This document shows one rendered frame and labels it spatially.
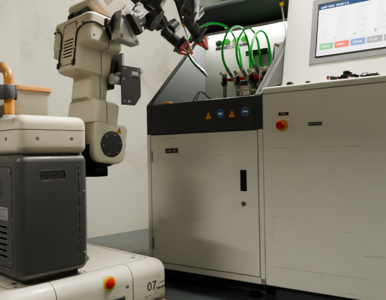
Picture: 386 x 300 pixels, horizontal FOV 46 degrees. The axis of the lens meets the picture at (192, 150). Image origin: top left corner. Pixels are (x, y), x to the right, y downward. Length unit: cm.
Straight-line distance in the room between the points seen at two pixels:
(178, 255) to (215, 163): 53
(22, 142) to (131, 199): 274
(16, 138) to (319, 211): 125
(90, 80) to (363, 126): 112
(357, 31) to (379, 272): 109
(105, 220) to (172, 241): 163
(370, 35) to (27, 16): 251
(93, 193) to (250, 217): 201
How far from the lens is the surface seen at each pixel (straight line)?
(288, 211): 208
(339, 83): 201
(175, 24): 257
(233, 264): 226
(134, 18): 178
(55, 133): 153
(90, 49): 187
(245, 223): 219
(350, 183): 198
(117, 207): 406
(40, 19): 382
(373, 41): 228
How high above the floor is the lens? 68
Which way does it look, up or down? 1 degrees up
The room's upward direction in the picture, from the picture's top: 1 degrees counter-clockwise
